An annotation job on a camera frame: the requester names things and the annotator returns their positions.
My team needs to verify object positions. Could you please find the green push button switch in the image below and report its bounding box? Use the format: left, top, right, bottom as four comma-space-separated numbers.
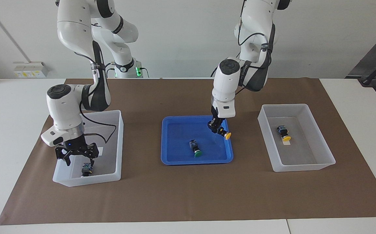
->
189, 139, 203, 158
81, 163, 94, 177

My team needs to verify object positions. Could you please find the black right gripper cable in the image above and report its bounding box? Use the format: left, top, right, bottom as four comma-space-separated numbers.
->
79, 101, 117, 144

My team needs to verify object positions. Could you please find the brown paper table mat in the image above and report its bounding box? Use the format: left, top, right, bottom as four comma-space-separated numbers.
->
0, 77, 376, 225

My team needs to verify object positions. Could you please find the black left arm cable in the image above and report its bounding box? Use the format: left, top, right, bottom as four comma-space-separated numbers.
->
238, 19, 270, 67

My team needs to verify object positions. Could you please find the translucent white plastic box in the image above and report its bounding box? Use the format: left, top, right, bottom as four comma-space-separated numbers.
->
52, 110, 124, 187
258, 104, 336, 172

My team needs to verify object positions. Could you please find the blue plastic tray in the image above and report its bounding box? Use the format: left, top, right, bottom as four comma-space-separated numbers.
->
161, 115, 234, 165

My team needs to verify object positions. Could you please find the white wall conduit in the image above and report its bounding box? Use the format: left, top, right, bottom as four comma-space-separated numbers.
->
0, 0, 30, 64

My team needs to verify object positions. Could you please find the white wall outlet box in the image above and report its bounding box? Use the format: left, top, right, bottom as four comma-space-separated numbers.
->
13, 62, 49, 78

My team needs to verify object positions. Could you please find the yellow push button switch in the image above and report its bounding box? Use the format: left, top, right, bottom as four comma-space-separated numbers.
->
217, 127, 232, 141
276, 125, 292, 142

